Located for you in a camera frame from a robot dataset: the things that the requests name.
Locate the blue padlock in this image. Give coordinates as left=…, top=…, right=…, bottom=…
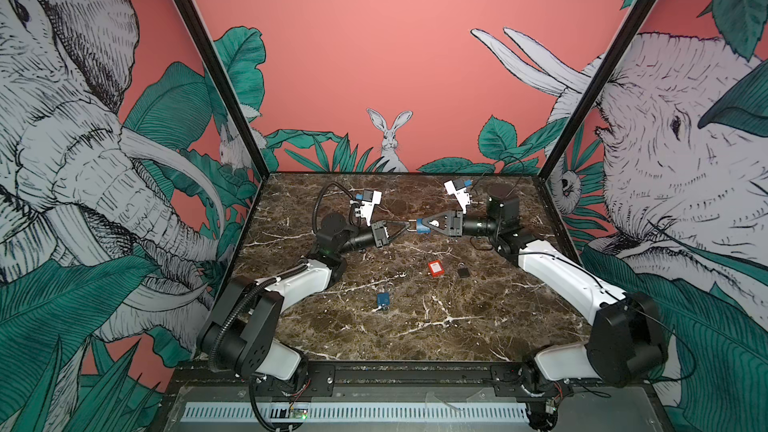
left=376, top=292, right=391, bottom=311
left=407, top=218, right=431, bottom=234

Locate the red padlock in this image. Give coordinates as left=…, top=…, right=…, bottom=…
left=428, top=260, right=445, bottom=278

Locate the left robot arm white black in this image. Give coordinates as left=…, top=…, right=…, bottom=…
left=197, top=213, right=394, bottom=397

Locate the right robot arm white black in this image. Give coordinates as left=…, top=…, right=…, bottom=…
left=416, top=186, right=668, bottom=397

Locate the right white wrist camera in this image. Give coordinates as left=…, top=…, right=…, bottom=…
left=444, top=178, right=473, bottom=214

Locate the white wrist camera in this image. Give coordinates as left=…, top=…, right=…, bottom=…
left=444, top=178, right=473, bottom=214
left=352, top=189, right=382, bottom=226

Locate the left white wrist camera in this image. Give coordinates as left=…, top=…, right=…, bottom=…
left=352, top=189, right=382, bottom=226

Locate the black front mounting rail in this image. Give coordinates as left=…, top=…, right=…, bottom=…
left=170, top=361, right=655, bottom=400

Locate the white slotted cable duct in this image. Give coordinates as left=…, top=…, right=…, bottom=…
left=180, top=402, right=528, bottom=424

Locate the right black frame post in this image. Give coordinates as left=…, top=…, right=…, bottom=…
left=538, top=0, right=657, bottom=180

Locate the black frame post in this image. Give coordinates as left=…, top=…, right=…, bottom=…
left=538, top=0, right=657, bottom=180
left=173, top=0, right=270, bottom=181

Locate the left black frame post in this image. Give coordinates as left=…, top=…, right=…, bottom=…
left=173, top=0, right=270, bottom=181

